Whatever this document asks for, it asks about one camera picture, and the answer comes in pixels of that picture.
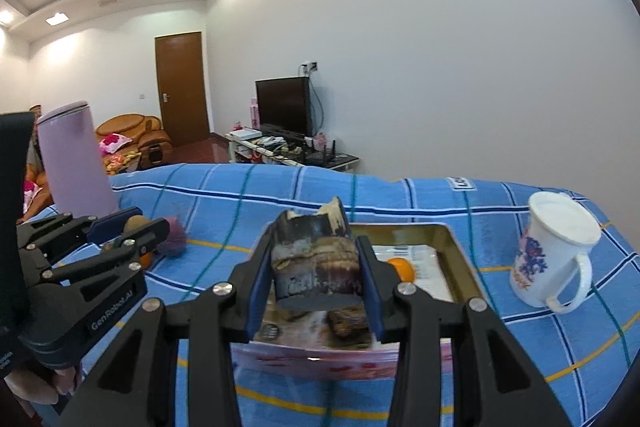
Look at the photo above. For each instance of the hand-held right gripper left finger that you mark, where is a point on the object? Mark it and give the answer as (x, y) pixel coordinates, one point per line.
(260, 287)

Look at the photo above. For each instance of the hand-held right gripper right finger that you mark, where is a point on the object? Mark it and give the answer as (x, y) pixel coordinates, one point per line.
(372, 292)

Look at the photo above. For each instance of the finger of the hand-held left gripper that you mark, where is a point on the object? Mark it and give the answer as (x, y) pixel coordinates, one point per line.
(150, 234)
(115, 222)

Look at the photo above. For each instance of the small yellow-brown fruit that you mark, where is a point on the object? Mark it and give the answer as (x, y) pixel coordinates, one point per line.
(136, 224)

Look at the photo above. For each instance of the purple passion fruit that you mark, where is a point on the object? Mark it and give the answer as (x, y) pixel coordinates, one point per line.
(176, 237)

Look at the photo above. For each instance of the large orange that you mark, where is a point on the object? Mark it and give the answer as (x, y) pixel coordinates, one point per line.
(145, 260)

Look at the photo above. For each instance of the small orange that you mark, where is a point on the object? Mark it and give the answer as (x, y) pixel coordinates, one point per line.
(401, 268)

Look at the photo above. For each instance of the dark sugarcane piece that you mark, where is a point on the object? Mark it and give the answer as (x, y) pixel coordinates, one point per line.
(315, 267)

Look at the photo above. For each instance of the pink tin box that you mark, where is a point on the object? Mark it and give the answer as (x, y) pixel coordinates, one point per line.
(320, 364)

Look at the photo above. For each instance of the person's left hand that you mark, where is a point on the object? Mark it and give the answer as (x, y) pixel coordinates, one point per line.
(40, 384)

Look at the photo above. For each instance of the printed leaflet packet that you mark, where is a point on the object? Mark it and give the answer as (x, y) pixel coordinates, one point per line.
(425, 277)

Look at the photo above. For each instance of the lilac electric kettle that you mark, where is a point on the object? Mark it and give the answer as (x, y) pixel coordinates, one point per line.
(75, 157)

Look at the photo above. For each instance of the orange leather armchair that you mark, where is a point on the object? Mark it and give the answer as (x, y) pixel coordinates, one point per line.
(36, 194)

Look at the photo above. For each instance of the orange leather sofa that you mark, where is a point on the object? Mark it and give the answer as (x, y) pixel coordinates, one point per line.
(135, 137)

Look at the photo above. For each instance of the white television stand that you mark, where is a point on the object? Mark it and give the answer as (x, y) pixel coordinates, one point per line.
(280, 154)

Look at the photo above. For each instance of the white set-top box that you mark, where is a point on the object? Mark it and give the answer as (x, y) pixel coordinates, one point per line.
(245, 134)

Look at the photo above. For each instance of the black router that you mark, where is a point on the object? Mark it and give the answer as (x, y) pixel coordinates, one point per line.
(327, 153)

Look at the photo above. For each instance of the brown wooden door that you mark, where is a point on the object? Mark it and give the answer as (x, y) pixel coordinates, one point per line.
(182, 92)

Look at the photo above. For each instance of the pink bottle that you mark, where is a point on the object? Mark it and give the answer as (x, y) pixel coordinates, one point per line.
(255, 112)

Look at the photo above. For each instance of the white mug with blue print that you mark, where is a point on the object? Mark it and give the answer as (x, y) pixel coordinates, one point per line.
(540, 257)

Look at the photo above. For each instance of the black television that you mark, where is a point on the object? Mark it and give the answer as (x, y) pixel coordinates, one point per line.
(282, 107)

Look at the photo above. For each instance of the square ceiling light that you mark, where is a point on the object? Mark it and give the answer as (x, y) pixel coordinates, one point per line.
(56, 19)

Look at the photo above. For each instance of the round ceiling spotlight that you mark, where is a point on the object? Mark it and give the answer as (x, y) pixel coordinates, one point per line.
(5, 16)

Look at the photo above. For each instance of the wall power socket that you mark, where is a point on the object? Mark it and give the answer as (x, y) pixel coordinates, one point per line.
(311, 67)

